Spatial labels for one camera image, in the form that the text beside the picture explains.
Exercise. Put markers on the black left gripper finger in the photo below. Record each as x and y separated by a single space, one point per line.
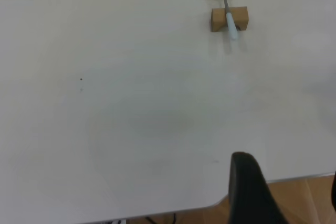
249 195

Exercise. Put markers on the arched wooden block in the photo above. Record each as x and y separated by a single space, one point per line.
218 19

